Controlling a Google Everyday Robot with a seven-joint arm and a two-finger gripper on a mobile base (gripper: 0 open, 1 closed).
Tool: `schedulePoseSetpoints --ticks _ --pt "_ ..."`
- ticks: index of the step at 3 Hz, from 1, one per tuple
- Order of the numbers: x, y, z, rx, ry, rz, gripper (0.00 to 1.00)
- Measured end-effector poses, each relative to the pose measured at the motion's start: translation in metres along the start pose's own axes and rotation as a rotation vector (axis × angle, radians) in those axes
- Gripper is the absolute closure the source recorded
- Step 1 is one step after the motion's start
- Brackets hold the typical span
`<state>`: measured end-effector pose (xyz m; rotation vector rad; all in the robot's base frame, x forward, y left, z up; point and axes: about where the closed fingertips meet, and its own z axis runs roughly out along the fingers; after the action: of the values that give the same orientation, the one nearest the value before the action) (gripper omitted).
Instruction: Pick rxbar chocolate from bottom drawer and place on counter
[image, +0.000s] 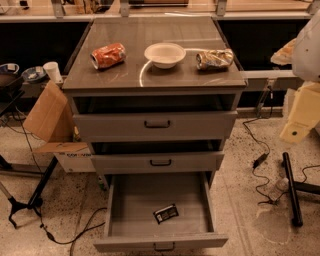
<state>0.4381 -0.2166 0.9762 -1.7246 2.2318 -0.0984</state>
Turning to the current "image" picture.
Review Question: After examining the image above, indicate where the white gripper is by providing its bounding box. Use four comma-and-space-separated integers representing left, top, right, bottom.
280, 81, 320, 144

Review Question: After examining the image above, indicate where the black rxbar chocolate wrapper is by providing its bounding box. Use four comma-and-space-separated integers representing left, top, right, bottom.
153, 204, 179, 224

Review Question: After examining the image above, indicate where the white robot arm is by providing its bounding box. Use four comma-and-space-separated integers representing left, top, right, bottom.
271, 10, 320, 143

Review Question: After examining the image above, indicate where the grey top drawer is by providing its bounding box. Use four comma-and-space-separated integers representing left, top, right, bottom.
73, 111, 237, 142

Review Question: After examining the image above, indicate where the grey middle drawer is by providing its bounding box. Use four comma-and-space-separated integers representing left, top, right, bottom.
92, 152, 224, 174

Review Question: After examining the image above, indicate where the grey drawer cabinet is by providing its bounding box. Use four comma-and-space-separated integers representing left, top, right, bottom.
61, 15, 248, 188

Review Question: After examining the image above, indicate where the grey open bottom drawer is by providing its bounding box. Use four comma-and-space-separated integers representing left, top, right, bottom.
94, 173, 228, 252

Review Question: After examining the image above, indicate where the clear plastic bottle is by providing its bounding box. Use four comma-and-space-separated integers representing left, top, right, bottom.
269, 178, 289, 202

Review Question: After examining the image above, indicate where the crushed gold soda can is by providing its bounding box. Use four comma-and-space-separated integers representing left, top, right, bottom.
196, 49, 234, 70

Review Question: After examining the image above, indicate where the white paper bowl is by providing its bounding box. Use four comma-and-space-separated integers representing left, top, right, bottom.
144, 43, 186, 69

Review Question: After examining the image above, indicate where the crushed orange soda can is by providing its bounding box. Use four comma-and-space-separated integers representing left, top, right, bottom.
90, 43, 126, 70

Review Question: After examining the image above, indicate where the brown cardboard box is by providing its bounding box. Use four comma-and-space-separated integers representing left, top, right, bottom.
23, 81, 95, 172

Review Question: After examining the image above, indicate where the white paper cup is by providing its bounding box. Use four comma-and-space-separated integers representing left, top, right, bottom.
43, 61, 63, 84

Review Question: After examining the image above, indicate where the blue bowl on shelf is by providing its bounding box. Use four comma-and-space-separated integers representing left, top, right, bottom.
22, 66, 47, 83

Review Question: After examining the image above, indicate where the black power adapter cable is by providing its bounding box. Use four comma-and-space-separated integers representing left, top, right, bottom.
242, 117, 279, 206

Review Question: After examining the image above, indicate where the black floor cable left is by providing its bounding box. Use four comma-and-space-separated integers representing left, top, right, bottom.
39, 206, 108, 256

